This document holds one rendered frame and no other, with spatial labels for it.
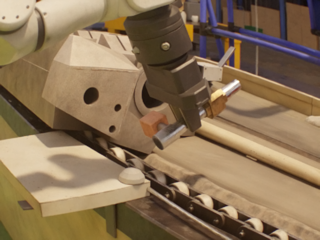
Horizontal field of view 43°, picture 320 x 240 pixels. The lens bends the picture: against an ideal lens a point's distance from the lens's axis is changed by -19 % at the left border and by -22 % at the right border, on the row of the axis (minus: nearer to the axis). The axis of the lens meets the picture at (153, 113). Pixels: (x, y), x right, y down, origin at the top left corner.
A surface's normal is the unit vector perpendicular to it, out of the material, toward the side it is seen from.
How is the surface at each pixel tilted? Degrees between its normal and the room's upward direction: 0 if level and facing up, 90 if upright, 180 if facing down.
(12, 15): 58
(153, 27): 103
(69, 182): 0
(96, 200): 90
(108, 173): 0
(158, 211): 0
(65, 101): 90
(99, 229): 90
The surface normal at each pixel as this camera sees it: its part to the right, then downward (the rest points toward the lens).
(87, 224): -0.82, 0.11
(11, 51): 0.01, 0.93
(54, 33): 0.73, 0.47
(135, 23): -0.59, -0.18
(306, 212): 0.05, -0.96
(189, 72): 0.57, 0.25
